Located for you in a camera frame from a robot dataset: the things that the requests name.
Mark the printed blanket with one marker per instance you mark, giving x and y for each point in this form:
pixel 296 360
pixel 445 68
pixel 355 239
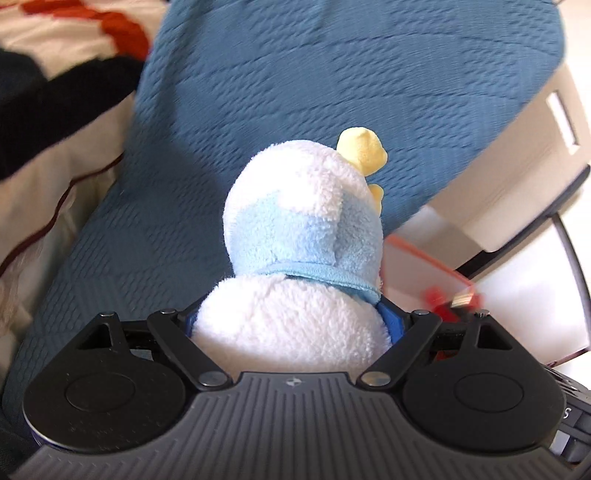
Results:
pixel 55 115

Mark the white cabinet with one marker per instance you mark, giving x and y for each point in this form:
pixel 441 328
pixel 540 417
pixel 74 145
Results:
pixel 521 175

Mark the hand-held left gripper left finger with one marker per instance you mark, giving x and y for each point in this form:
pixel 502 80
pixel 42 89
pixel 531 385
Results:
pixel 187 321

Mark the black curved tube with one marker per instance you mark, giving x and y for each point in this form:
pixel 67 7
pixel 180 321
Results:
pixel 575 258

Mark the pink storage box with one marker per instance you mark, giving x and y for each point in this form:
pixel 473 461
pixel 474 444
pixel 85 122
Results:
pixel 415 267

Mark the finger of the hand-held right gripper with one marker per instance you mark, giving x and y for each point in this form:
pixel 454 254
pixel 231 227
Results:
pixel 464 299

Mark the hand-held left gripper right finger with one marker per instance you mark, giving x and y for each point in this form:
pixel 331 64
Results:
pixel 391 323

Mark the black straight bar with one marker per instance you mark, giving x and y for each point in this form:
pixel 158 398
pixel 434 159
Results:
pixel 531 221

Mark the white and blue plush duck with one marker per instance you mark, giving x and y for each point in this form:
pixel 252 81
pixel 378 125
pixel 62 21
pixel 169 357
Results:
pixel 304 258

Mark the blue quilted bedspread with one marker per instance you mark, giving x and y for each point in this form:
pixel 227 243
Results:
pixel 277 69

